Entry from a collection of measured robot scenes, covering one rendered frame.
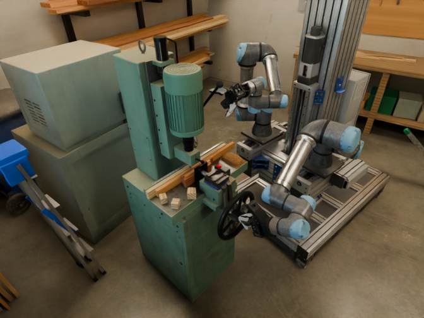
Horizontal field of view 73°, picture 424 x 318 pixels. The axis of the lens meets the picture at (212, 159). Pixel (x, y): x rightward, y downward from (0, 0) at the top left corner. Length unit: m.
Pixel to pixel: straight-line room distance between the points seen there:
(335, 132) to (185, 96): 0.68
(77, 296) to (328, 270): 1.81
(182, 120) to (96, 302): 1.47
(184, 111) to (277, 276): 1.45
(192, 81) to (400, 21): 3.38
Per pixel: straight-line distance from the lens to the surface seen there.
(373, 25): 4.36
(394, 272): 2.60
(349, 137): 1.36
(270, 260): 2.36
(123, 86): 1.59
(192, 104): 1.31
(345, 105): 2.18
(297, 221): 1.17
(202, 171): 1.54
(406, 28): 4.33
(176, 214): 1.41
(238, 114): 2.02
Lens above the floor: 1.92
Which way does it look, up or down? 36 degrees down
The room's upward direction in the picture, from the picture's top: 2 degrees counter-clockwise
